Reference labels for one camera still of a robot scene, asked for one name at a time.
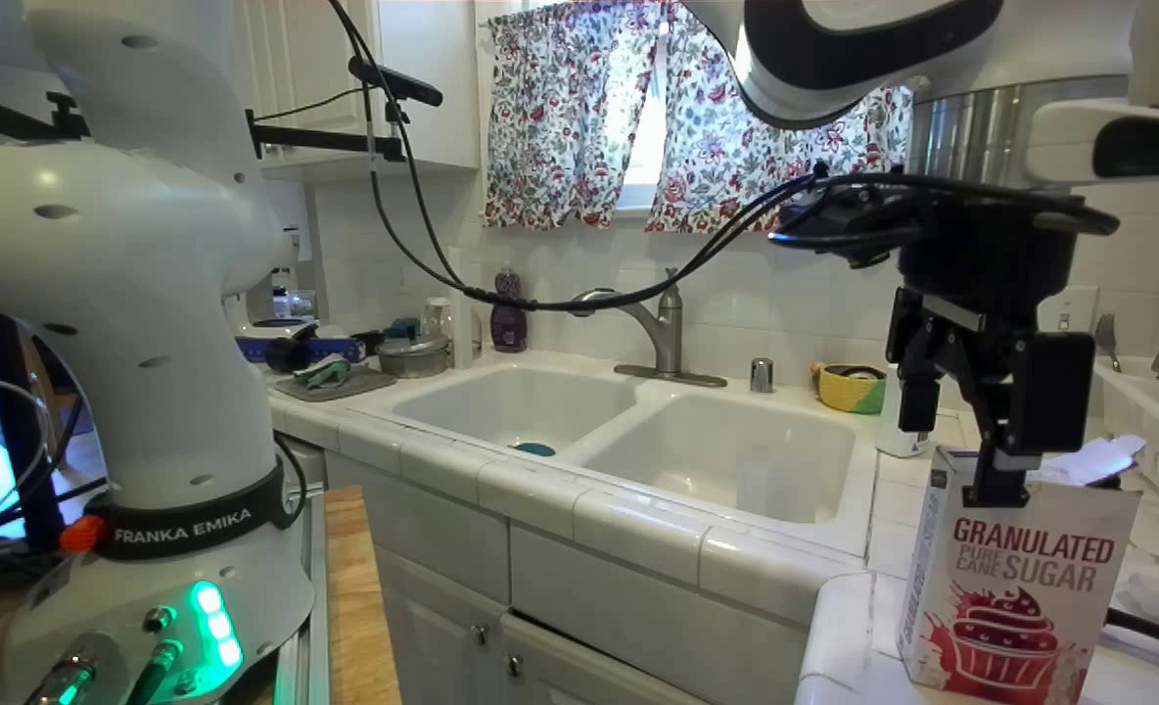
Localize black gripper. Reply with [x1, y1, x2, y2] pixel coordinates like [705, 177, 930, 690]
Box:
[888, 199, 1116, 510]

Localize granulated sugar box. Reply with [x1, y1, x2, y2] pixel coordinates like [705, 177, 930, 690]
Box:
[897, 437, 1145, 705]

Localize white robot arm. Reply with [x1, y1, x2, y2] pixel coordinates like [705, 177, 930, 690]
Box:
[0, 0, 314, 705]

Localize white double sink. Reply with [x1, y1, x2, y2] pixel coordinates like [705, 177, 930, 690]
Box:
[362, 363, 876, 558]

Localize yellow green tape roll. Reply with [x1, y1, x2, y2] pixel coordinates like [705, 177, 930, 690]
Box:
[810, 363, 885, 416]

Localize grey metal faucet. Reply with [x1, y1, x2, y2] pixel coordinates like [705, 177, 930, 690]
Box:
[619, 286, 721, 387]

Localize purple bottle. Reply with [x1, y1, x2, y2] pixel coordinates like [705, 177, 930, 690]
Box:
[488, 271, 530, 352]

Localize white cabinet doors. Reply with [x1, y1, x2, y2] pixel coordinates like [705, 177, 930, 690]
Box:
[331, 456, 807, 705]

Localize floral curtain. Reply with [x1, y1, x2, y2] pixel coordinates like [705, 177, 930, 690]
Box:
[487, 0, 911, 235]

